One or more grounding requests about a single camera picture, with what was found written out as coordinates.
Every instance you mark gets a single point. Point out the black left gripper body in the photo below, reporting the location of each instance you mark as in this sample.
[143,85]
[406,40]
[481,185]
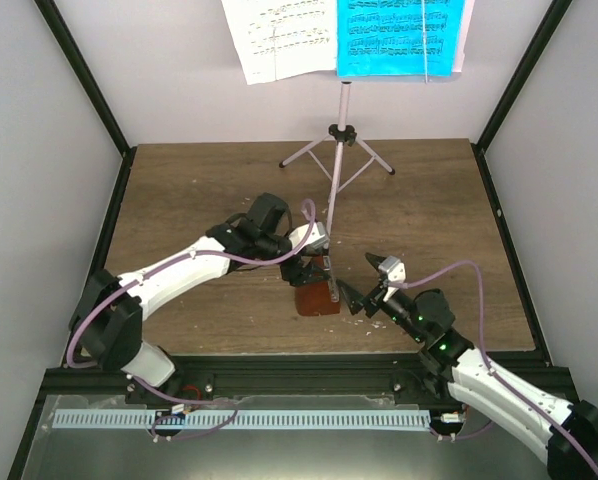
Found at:
[288,272]

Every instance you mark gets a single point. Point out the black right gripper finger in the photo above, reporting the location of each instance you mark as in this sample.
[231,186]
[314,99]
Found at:
[352,297]
[377,262]

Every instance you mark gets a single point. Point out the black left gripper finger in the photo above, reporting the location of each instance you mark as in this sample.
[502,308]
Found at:
[317,264]
[312,275]

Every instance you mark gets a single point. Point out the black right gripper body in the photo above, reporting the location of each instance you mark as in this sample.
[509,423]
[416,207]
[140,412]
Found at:
[374,300]

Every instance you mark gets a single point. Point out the red wooden metronome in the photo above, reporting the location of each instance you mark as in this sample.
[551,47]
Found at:
[314,300]

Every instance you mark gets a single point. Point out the lilac music stand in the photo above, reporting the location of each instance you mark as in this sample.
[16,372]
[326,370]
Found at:
[344,135]

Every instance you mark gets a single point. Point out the blue sheet music page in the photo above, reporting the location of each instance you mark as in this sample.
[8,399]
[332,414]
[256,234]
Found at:
[399,38]

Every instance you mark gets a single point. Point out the white sheet music page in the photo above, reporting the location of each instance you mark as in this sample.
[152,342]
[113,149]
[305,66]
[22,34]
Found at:
[276,40]

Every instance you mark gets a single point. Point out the clear plastic metronome cover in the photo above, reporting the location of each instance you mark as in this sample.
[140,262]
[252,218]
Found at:
[332,284]

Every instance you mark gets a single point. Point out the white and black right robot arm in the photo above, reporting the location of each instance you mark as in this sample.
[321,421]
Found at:
[562,434]

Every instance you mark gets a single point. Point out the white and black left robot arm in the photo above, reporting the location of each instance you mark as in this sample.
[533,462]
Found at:
[107,324]

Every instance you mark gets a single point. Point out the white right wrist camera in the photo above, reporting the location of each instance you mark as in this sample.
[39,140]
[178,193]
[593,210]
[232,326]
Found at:
[393,271]

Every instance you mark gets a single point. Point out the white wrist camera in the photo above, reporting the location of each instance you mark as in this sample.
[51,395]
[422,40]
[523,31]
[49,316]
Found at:
[393,271]
[309,238]

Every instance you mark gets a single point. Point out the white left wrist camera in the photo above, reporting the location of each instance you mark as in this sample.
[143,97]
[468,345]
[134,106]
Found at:
[309,238]

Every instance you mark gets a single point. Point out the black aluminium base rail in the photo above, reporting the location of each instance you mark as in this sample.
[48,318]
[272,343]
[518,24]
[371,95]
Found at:
[330,374]

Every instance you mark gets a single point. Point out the light blue slotted cable duct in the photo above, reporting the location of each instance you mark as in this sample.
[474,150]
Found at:
[391,420]

